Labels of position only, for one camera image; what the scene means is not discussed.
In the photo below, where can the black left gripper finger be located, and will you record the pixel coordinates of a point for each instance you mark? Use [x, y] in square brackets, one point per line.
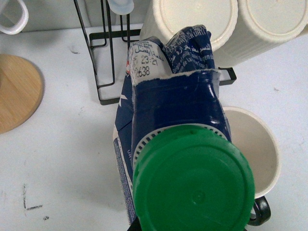
[135, 225]

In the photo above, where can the blue white milk carton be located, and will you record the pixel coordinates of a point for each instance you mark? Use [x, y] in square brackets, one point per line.
[179, 169]

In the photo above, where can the cream smiley mug black handle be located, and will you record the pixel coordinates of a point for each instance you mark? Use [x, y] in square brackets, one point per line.
[258, 144]

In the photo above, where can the wooden mug tree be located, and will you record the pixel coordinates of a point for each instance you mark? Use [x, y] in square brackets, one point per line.
[21, 91]

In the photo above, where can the cream ribbed mug left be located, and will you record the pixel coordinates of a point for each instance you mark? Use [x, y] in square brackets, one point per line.
[164, 18]

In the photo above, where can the cream ribbed mug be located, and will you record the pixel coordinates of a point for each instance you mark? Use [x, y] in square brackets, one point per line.
[164, 18]
[261, 26]

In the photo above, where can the white glossy mug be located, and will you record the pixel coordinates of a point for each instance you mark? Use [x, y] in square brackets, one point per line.
[14, 16]

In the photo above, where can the grey curtain backdrop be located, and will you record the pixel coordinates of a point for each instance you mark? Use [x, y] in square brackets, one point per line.
[62, 14]

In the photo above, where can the cream ribbed mug right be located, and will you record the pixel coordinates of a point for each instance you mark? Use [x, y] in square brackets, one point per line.
[261, 26]

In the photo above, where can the black wire cup rack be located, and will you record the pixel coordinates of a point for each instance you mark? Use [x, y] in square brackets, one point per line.
[108, 47]

